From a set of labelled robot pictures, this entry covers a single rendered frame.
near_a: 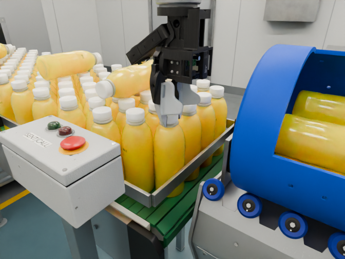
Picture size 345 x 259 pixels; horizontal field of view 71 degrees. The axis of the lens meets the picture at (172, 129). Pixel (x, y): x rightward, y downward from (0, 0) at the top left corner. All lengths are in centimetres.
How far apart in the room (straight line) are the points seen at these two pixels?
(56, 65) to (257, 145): 61
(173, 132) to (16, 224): 166
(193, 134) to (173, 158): 8
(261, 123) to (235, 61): 369
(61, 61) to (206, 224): 60
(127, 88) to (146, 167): 18
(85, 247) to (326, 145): 48
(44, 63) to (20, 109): 15
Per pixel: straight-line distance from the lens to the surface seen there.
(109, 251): 69
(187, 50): 41
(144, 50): 47
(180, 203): 56
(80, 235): 54
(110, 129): 52
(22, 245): 187
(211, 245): 56
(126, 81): 56
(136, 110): 51
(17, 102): 83
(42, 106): 72
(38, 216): 200
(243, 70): 403
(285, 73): 39
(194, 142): 56
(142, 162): 53
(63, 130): 43
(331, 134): 42
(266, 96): 37
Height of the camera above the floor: 129
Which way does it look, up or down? 27 degrees down
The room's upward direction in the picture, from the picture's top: straight up
